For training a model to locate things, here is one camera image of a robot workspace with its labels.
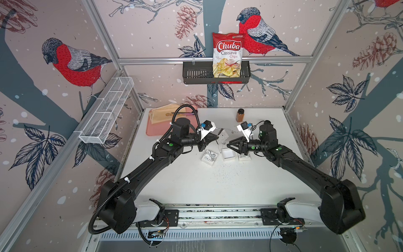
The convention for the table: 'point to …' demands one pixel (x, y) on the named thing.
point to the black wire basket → (202, 73)
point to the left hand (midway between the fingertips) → (218, 134)
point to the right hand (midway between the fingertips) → (229, 143)
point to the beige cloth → (165, 113)
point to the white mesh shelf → (97, 130)
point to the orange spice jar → (240, 115)
